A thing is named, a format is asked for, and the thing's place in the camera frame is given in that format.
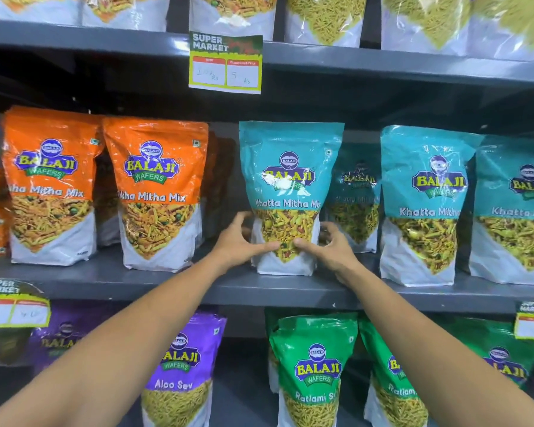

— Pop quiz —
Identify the person's left forearm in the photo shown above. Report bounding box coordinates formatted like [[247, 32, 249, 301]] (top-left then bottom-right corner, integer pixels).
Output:
[[0, 257, 225, 427]]

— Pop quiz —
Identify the person's right forearm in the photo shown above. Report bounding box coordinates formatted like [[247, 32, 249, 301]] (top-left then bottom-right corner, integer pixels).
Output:
[[338, 263, 534, 427]]

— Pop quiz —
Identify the grey metal shelf board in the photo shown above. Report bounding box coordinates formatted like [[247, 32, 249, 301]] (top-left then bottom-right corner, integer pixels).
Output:
[[0, 244, 534, 315], [0, 19, 534, 90]]

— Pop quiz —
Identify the teal snack mix packet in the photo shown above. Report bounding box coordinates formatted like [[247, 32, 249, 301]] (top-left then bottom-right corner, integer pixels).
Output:
[[326, 144, 382, 254], [239, 121, 344, 276], [379, 125, 484, 288], [468, 135, 534, 286]]

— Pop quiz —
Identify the white packet of yellow sev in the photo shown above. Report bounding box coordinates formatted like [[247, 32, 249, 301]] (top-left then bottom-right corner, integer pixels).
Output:
[[466, 0, 534, 63], [284, 0, 368, 48], [380, 0, 473, 57]]

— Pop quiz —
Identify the green sev packet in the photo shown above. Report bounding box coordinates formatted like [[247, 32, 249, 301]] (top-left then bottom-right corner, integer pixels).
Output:
[[358, 316, 429, 427], [444, 317, 534, 389], [268, 313, 359, 427]]

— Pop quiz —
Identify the white packet of mixed snack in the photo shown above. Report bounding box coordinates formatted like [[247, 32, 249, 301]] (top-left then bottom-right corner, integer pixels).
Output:
[[0, 0, 84, 26], [81, 0, 171, 33], [189, 0, 277, 42]]

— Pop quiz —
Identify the purple sev packet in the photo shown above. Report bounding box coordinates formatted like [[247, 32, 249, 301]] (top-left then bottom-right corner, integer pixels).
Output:
[[28, 306, 118, 376], [141, 311, 228, 427]]

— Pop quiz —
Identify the person's left hand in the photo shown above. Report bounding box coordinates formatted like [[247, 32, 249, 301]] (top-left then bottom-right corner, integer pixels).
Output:
[[211, 211, 280, 275]]

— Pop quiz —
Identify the person's right hand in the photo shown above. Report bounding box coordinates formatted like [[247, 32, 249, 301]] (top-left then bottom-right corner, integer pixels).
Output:
[[293, 221, 362, 285]]

